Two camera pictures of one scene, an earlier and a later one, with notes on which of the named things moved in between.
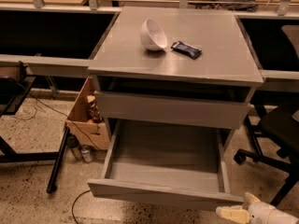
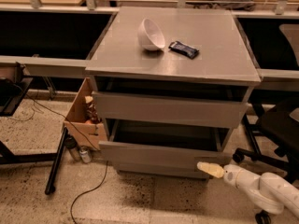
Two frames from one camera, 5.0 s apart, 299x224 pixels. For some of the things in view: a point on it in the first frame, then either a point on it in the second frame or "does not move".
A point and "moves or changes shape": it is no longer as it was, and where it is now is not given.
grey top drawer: [171, 110] does not move
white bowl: [152, 37] does not move
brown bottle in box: [93, 113] does not move
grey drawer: [168, 161] moves or changes shape
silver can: [86, 152] does not move
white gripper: [260, 213] to [232, 175]
